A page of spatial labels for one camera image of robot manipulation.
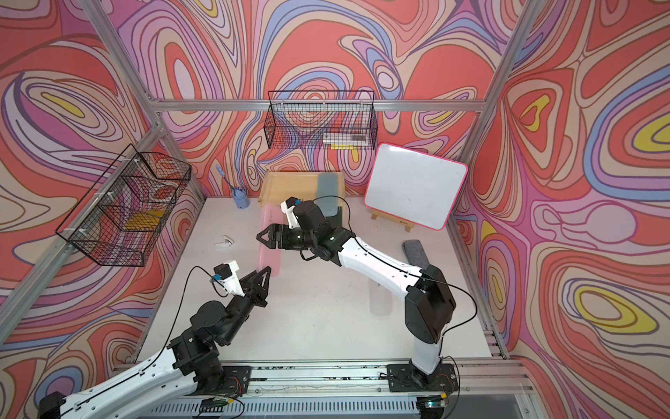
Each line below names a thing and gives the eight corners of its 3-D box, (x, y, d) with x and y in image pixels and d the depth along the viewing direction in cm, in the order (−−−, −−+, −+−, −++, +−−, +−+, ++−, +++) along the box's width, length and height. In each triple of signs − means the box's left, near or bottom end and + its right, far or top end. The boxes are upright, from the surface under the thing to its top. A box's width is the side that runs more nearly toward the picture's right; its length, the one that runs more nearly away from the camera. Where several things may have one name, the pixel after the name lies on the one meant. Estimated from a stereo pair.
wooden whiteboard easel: (369, 218, 115) (370, 210, 110) (371, 216, 116) (372, 207, 112) (410, 234, 109) (413, 226, 105) (411, 231, 110) (414, 223, 106)
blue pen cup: (236, 210, 119) (229, 195, 111) (239, 203, 122) (232, 188, 114) (248, 210, 119) (242, 195, 111) (250, 203, 122) (244, 188, 114)
